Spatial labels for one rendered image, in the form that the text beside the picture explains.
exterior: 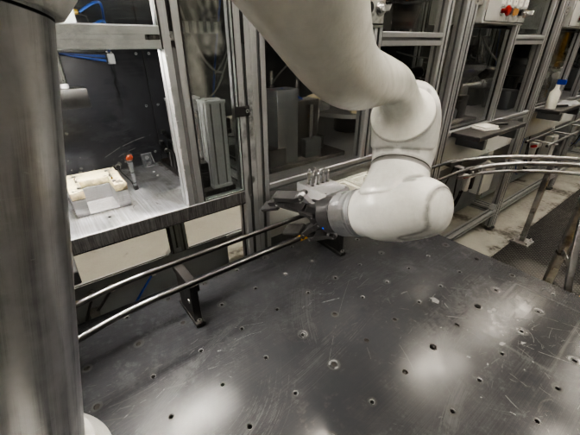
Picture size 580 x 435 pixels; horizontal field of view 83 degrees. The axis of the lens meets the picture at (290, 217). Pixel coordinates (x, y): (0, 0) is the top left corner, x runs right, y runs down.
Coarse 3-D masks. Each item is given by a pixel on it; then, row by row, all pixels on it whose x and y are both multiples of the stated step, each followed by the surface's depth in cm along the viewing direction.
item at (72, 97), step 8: (64, 72) 78; (64, 80) 78; (64, 88) 79; (72, 88) 80; (80, 88) 80; (64, 96) 78; (72, 96) 79; (80, 96) 80; (88, 96) 81; (64, 104) 78; (72, 104) 80; (80, 104) 80; (88, 104) 81
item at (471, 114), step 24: (528, 24) 174; (552, 24) 192; (480, 48) 153; (504, 48) 167; (528, 48) 206; (480, 72) 162; (480, 96) 171; (528, 96) 210; (456, 120) 165; (480, 120) 181
